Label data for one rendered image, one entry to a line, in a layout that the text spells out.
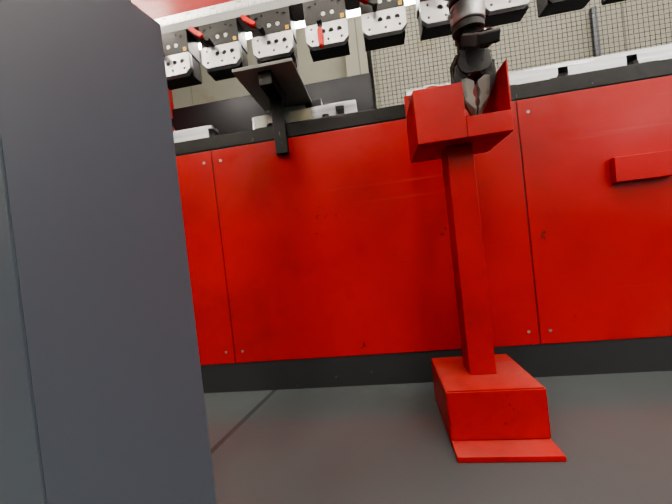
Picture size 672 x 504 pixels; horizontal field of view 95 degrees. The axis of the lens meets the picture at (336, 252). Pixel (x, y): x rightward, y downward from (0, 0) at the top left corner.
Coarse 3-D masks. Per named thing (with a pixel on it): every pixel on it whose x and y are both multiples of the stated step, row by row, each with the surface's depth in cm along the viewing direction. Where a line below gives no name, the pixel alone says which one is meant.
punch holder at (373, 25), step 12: (384, 0) 106; (396, 0) 105; (360, 12) 109; (372, 12) 106; (384, 12) 106; (396, 12) 105; (372, 24) 106; (384, 24) 106; (396, 24) 105; (372, 36) 107; (384, 36) 108; (396, 36) 108; (372, 48) 113
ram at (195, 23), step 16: (144, 0) 118; (160, 0) 117; (176, 0) 116; (192, 0) 115; (208, 0) 114; (224, 0) 114; (288, 0) 110; (304, 0) 110; (352, 0) 111; (160, 16) 117; (208, 16) 114; (224, 16) 114
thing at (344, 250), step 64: (384, 128) 96; (576, 128) 89; (640, 128) 87; (192, 192) 106; (256, 192) 103; (320, 192) 100; (384, 192) 97; (512, 192) 92; (576, 192) 90; (640, 192) 87; (192, 256) 106; (256, 256) 103; (320, 256) 100; (384, 256) 97; (448, 256) 95; (512, 256) 92; (576, 256) 90; (640, 256) 88; (256, 320) 104; (320, 320) 101; (384, 320) 98; (448, 320) 95; (512, 320) 93; (576, 320) 91; (640, 320) 88; (256, 384) 105; (320, 384) 102; (384, 384) 99
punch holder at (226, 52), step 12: (216, 24) 114; (228, 24) 113; (216, 36) 114; (228, 36) 113; (240, 36) 115; (204, 48) 115; (216, 48) 114; (228, 48) 113; (240, 48) 114; (204, 60) 115; (216, 60) 114; (228, 60) 113; (240, 60) 114; (216, 72) 118; (228, 72) 118
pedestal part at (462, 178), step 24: (456, 168) 72; (456, 192) 72; (456, 216) 72; (456, 240) 72; (480, 240) 71; (456, 264) 74; (480, 264) 72; (456, 288) 77; (480, 288) 72; (480, 312) 72; (480, 336) 72; (480, 360) 72
